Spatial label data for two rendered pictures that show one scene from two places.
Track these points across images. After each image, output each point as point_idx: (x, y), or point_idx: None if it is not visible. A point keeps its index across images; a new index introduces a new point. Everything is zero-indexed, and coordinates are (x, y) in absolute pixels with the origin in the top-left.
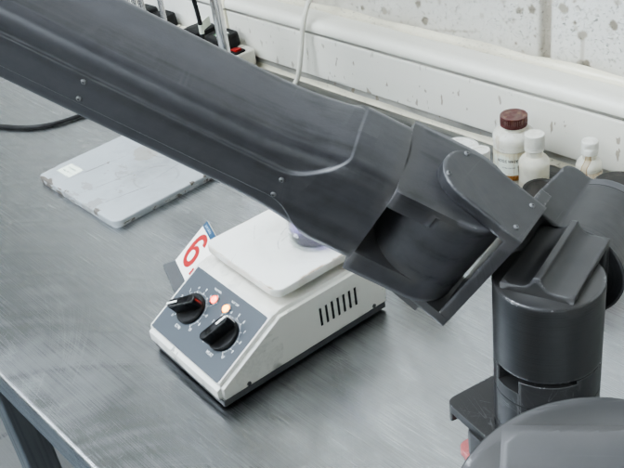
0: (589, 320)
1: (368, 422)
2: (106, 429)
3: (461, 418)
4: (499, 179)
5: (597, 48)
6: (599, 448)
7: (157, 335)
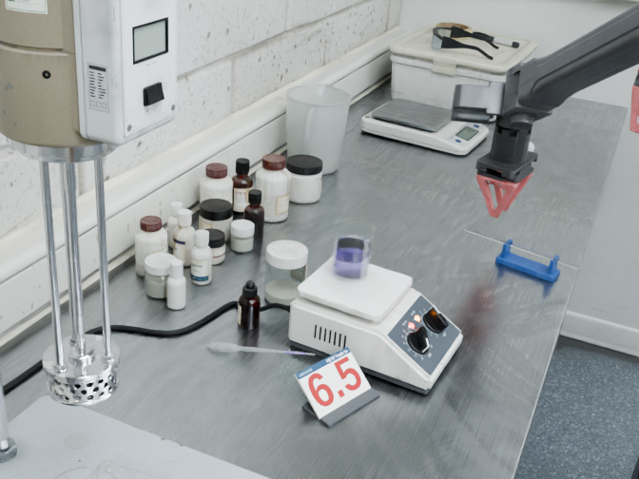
0: None
1: (430, 298)
2: (511, 394)
3: (517, 170)
4: None
5: (112, 162)
6: None
7: (434, 375)
